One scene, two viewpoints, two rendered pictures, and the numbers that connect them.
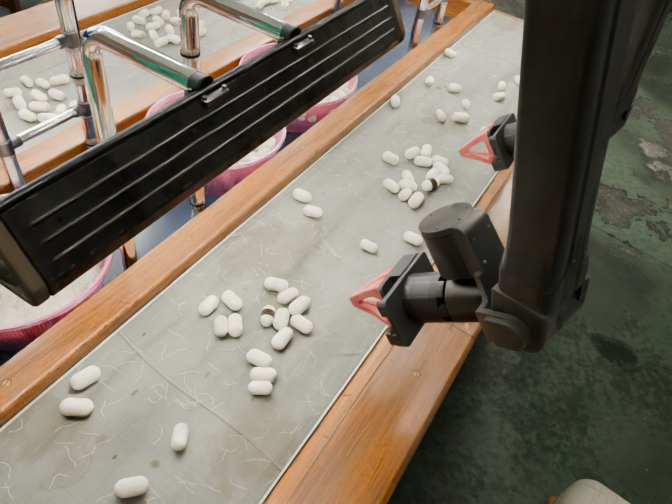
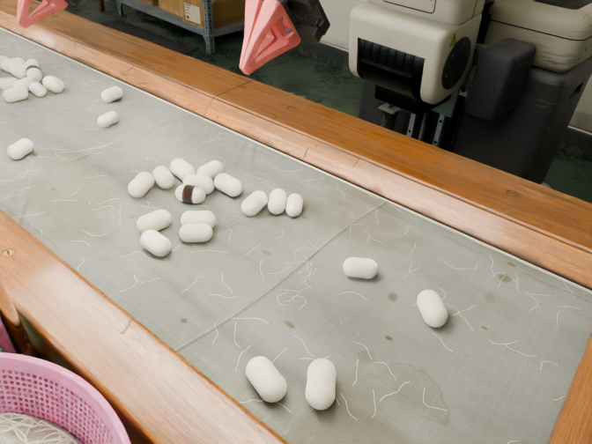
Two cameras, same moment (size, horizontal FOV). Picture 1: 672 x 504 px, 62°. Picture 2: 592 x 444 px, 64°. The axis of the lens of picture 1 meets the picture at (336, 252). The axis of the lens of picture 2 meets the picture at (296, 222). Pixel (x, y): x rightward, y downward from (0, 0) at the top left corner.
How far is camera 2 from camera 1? 0.64 m
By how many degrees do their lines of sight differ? 55
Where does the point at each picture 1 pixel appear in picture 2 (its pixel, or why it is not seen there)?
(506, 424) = not seen: hidden behind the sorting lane
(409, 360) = (276, 109)
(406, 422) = (341, 119)
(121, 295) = (107, 331)
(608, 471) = not seen: hidden behind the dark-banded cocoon
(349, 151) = not seen: outside the picture
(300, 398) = (304, 185)
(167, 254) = (33, 277)
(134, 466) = (398, 316)
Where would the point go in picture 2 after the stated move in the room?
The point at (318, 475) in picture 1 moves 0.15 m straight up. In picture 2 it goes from (399, 166) to (425, 35)
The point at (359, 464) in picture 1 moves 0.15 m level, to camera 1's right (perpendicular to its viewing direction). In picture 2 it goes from (384, 144) to (395, 98)
